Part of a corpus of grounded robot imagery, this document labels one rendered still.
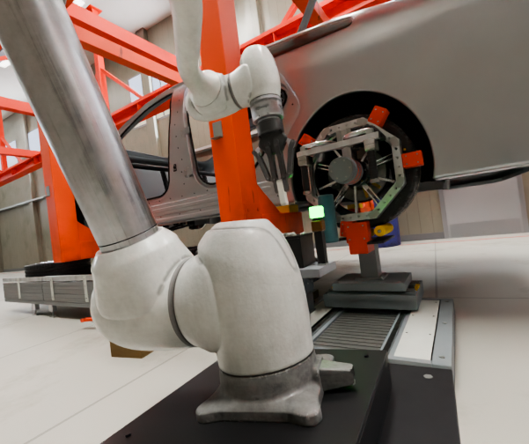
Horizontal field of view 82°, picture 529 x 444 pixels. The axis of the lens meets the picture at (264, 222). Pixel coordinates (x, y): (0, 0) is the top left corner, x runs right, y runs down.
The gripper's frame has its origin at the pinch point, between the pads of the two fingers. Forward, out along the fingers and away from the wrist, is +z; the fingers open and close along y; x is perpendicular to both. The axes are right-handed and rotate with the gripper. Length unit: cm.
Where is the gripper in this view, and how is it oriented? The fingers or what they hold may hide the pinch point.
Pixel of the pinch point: (282, 192)
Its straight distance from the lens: 84.8
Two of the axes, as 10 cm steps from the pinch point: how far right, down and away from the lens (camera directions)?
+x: 3.3, -0.1, 9.4
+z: 1.8, 9.8, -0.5
